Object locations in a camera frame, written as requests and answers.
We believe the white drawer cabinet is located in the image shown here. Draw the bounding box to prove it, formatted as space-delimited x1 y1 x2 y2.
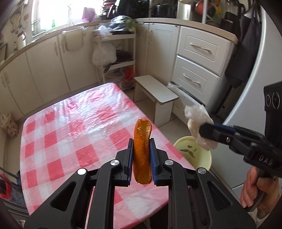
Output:
170 26 236 123

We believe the curved orange peel piece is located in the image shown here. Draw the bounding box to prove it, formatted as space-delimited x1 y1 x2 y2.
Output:
133 119 152 185

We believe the dark striped cloth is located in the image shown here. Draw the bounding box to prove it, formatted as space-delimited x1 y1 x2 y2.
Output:
225 7 262 89

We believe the white plastic bag on shelf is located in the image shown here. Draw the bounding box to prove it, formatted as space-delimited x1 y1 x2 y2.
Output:
92 42 117 67

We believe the person's right hand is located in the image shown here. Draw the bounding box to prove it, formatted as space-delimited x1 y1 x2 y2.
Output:
240 166 281 219

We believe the pink checkered tablecloth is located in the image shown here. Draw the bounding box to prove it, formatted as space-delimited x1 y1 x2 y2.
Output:
20 83 194 228

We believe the yellow plastic trash bin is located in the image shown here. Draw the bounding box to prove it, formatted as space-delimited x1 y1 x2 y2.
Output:
173 136 212 171

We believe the clear plastic bag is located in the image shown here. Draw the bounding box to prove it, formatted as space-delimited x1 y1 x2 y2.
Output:
184 105 218 151

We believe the white shelf rack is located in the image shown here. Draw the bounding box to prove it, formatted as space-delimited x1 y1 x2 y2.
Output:
92 21 137 89

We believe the small white wooden stool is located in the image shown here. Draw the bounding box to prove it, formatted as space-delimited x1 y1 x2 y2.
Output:
133 75 179 127

